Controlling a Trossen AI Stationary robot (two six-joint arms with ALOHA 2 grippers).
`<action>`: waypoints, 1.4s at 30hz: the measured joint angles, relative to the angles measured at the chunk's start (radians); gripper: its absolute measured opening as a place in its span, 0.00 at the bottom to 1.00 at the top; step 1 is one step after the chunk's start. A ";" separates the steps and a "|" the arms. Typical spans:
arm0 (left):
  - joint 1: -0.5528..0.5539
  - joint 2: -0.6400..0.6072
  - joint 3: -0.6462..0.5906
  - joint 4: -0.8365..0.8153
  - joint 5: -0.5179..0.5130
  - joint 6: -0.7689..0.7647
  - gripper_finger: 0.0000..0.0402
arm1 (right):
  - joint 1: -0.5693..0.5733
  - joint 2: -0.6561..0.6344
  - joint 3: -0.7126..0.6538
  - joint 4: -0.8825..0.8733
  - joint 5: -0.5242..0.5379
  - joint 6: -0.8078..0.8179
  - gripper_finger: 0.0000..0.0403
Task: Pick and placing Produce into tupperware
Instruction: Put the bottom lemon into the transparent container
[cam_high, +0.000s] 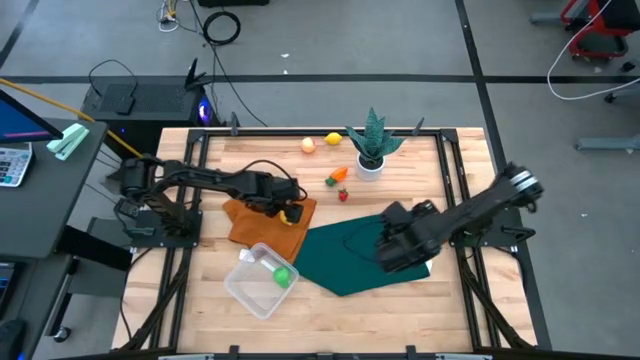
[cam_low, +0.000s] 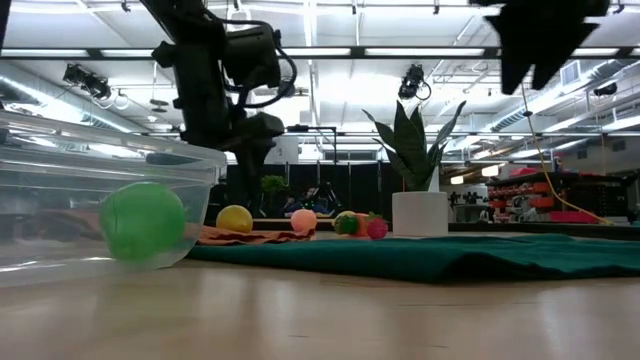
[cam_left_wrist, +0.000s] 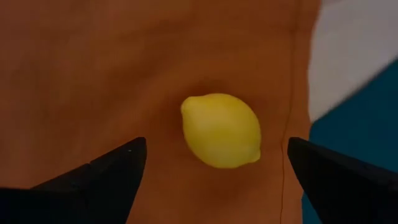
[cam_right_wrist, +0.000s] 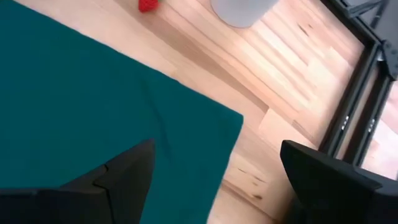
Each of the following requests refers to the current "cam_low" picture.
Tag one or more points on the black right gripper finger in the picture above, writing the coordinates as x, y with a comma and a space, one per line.
515, 50
560, 45

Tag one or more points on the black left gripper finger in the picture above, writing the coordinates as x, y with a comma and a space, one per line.
252, 175

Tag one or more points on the yellow toy lemon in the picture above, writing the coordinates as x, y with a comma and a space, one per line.
234, 219

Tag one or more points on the pink toy peach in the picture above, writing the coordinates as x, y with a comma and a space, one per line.
303, 220

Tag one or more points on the green toy lime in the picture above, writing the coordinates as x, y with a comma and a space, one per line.
142, 221

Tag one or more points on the orange toy carrot green top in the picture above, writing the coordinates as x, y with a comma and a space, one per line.
361, 225

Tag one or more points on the red toy strawberry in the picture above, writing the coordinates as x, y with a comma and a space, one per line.
377, 228

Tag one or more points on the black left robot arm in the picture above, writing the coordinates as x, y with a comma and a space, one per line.
175, 20

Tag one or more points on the clear plastic tupperware container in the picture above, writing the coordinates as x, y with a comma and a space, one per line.
60, 165

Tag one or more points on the small green background plant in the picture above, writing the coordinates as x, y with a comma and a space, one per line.
274, 185

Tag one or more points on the white box on stand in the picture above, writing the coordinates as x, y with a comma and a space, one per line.
285, 150

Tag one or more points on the orange cloth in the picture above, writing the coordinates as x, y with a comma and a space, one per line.
250, 236

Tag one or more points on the seated person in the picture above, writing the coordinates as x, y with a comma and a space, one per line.
307, 202

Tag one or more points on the black metal stand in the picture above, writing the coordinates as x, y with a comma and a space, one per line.
320, 129

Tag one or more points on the black partition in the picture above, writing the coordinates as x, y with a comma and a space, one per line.
360, 190

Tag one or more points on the green snake plant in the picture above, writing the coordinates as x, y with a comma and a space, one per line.
410, 150

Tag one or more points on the shelving with red bins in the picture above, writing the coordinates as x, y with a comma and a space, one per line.
565, 197

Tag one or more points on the teal cloth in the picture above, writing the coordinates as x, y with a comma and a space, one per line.
425, 257

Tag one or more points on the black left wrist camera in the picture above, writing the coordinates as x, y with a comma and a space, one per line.
250, 57

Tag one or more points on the black overhead rig camera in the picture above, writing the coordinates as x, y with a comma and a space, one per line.
412, 80

